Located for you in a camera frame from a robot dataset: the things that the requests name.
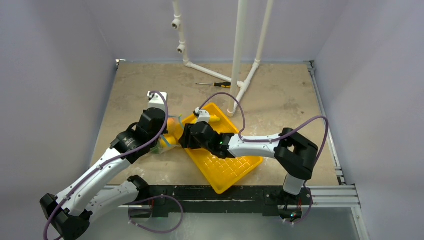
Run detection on yellow peach with leaf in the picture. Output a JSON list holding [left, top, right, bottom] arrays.
[[166, 117, 178, 134]]

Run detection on white pvc pipe frame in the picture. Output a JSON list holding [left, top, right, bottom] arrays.
[[171, 0, 274, 117]]

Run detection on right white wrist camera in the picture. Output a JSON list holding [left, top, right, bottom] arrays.
[[193, 107, 211, 124]]

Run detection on yellow banana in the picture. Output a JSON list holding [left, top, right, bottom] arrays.
[[209, 115, 221, 123]]

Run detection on clear zip top bag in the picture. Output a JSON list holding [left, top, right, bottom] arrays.
[[150, 114, 184, 155]]

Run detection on yellow plastic tray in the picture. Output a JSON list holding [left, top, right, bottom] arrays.
[[185, 102, 264, 194]]

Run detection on aluminium rail frame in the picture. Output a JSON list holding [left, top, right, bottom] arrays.
[[96, 61, 361, 240]]

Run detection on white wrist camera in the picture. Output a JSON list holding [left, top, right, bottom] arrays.
[[193, 107, 211, 124], [147, 91, 168, 112]]

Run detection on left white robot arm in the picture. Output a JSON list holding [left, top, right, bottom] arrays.
[[39, 106, 169, 240]]

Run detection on black yellow screwdriver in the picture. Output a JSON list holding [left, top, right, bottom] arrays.
[[196, 82, 231, 88]]

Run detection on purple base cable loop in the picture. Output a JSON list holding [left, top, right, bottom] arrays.
[[127, 195, 185, 235]]

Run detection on yellow lemon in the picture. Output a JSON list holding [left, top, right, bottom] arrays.
[[159, 134, 180, 149]]

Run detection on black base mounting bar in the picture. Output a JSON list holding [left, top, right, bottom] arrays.
[[132, 185, 313, 222]]

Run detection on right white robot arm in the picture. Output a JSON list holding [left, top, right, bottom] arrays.
[[178, 121, 319, 204]]

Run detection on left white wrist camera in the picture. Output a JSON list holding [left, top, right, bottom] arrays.
[[147, 91, 168, 112]]

